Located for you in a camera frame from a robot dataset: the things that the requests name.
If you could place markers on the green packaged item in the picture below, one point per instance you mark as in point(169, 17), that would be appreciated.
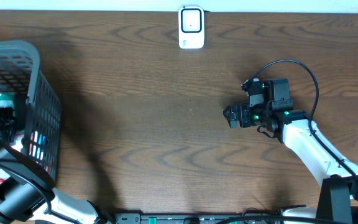
point(7, 100)

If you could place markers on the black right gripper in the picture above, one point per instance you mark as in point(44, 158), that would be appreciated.
point(234, 115)

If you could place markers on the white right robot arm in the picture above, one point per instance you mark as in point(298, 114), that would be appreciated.
point(295, 130)

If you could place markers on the grey plastic basket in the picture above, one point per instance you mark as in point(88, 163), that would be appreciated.
point(36, 106)

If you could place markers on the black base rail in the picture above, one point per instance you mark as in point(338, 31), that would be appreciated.
point(208, 218)

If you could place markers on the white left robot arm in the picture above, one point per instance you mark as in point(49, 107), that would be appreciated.
point(28, 192)

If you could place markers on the white barcode scanner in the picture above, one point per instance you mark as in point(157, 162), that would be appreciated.
point(191, 26)

